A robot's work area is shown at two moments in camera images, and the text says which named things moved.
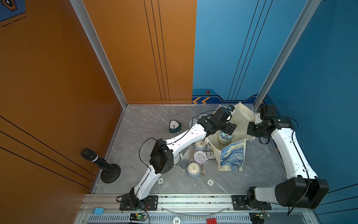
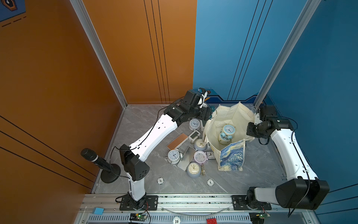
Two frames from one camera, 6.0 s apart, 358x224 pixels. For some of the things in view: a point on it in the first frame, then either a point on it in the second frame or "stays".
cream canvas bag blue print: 231,156 stays
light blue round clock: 224,138 stays
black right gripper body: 256,129 stays
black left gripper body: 226,128 to 202,113
